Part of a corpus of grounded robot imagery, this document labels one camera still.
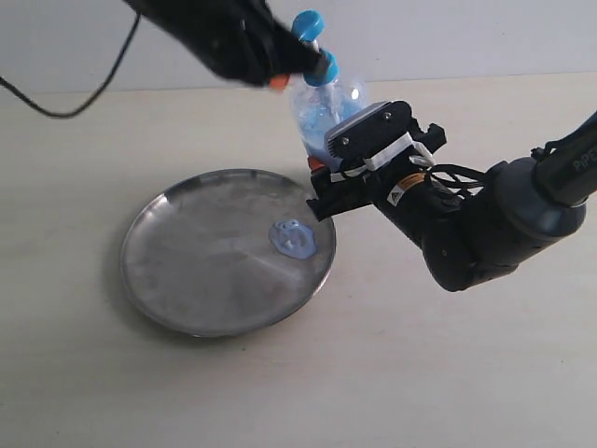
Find round stainless steel plate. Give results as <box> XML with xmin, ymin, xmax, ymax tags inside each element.
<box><xmin>119</xmin><ymin>168</ymin><xmax>337</xmax><ymax>338</ymax></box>

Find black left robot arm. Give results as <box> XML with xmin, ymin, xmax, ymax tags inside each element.
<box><xmin>127</xmin><ymin>0</ymin><xmax>329</xmax><ymax>88</ymax></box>

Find blue soap blob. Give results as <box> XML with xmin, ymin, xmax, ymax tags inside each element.
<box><xmin>268</xmin><ymin>218</ymin><xmax>317</xmax><ymax>260</ymax></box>

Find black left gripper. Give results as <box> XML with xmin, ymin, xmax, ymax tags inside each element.
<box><xmin>232</xmin><ymin>1</ymin><xmax>329</xmax><ymax>91</ymax></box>

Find blue pump lotion bottle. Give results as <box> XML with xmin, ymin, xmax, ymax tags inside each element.
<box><xmin>290</xmin><ymin>9</ymin><xmax>368</xmax><ymax>171</ymax></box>

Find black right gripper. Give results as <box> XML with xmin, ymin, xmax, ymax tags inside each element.
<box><xmin>307</xmin><ymin>119</ymin><xmax>447</xmax><ymax>220</ymax></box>

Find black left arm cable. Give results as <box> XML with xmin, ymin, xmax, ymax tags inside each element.
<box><xmin>0</xmin><ymin>11</ymin><xmax>144</xmax><ymax>119</ymax></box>

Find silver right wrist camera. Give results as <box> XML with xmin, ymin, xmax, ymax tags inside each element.
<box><xmin>325</xmin><ymin>101</ymin><xmax>412</xmax><ymax>172</ymax></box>

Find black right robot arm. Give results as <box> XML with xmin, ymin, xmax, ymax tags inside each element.
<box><xmin>308</xmin><ymin>101</ymin><xmax>596</xmax><ymax>292</ymax></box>

